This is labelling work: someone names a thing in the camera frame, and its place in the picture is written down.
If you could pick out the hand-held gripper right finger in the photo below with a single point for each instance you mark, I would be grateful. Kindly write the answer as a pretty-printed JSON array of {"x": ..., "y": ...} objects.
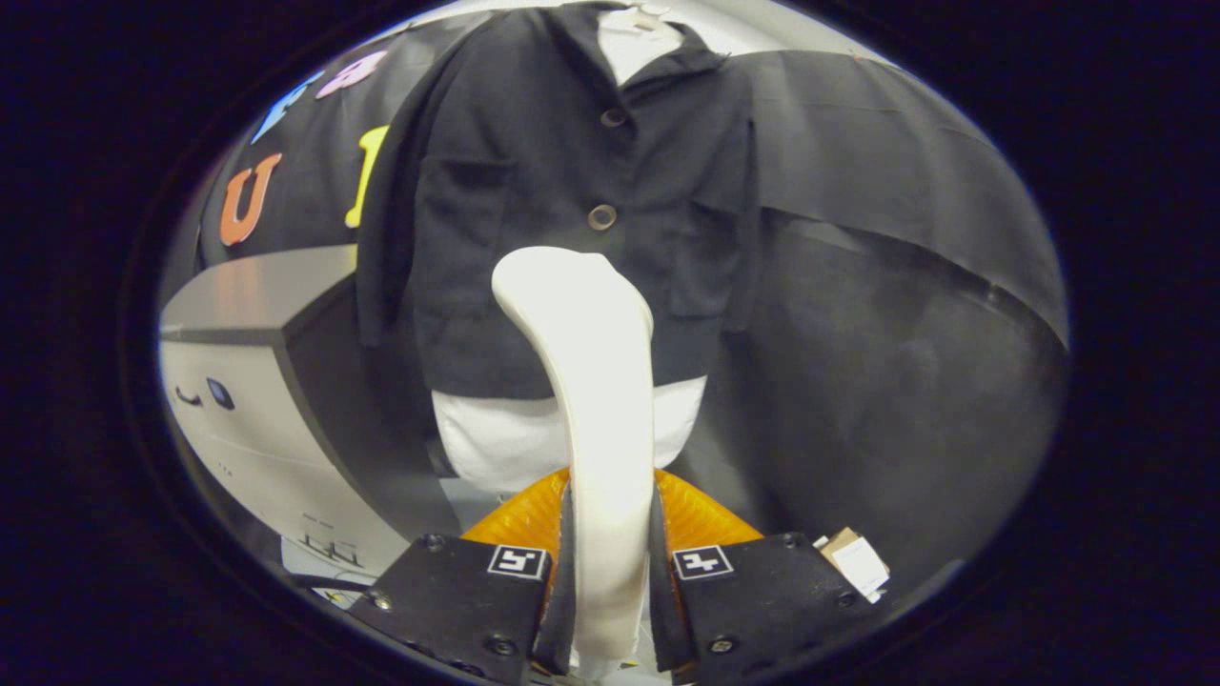
[{"x": 664, "y": 610}]

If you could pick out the black backdrop cloth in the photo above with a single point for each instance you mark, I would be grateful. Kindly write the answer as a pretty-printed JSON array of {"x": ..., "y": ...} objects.
[{"x": 905, "y": 333}]

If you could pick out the white garment steamer head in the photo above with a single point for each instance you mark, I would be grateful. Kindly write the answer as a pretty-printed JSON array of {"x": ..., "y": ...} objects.
[{"x": 596, "y": 381}]

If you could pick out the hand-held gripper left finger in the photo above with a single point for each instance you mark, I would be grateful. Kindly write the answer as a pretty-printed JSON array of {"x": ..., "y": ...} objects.
[{"x": 560, "y": 610}]

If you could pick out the small cardboard box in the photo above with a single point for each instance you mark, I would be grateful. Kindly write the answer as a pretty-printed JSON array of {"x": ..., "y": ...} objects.
[{"x": 858, "y": 562}]

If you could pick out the black jacket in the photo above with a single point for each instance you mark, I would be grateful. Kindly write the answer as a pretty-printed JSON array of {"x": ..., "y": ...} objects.
[{"x": 515, "y": 238}]

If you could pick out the grey cabinet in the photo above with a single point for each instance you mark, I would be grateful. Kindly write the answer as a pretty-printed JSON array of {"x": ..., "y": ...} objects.
[{"x": 248, "y": 295}]

